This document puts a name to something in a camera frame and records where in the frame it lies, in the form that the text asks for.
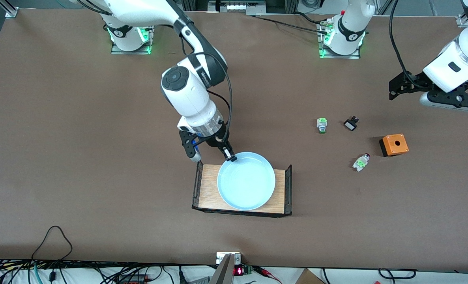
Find light blue round plate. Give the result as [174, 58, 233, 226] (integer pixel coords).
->
[217, 152, 276, 211]

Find red push button switch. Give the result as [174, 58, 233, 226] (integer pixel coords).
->
[352, 153, 371, 172]

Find red clip test leads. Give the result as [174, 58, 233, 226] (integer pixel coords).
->
[254, 266, 284, 284]

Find grey control box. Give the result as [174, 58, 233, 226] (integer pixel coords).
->
[208, 0, 267, 15]

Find brown cardboard piece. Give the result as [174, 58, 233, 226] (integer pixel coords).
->
[295, 268, 329, 284]

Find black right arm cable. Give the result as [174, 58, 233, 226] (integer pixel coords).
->
[181, 35, 234, 135]

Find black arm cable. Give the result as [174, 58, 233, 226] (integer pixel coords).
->
[181, 35, 234, 135]
[389, 0, 416, 79]

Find black wire tray wooden base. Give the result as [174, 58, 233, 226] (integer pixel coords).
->
[191, 158, 293, 217]

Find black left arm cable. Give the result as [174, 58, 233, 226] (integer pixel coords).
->
[389, 0, 416, 79]

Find orange button enclosure box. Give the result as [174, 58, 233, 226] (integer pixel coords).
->
[378, 134, 409, 157]

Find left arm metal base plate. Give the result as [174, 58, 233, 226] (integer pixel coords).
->
[318, 19, 365, 60]

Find silver camera clamp bracket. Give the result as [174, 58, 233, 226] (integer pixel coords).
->
[216, 252, 242, 265]

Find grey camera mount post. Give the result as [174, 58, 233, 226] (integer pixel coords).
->
[210, 254, 235, 284]

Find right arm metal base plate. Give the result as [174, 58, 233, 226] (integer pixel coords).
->
[111, 26, 156, 55]

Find long black power cable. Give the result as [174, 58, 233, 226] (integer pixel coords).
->
[247, 14, 331, 36]

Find black flat looped cable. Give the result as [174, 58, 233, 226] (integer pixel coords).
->
[378, 268, 417, 280]

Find thin black looped cable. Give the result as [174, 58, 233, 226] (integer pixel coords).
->
[31, 226, 73, 263]

